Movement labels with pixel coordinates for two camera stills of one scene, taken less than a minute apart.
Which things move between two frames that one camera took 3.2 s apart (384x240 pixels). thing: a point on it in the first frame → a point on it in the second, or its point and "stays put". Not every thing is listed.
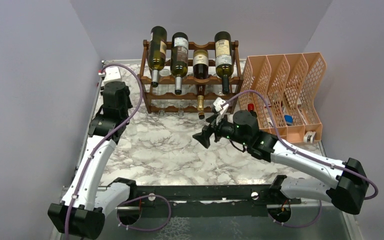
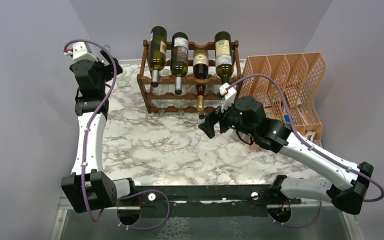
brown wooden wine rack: (195, 80) stays put
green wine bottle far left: (156, 52) stays put
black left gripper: (129, 103) → (108, 70)
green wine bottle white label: (179, 58) stays put
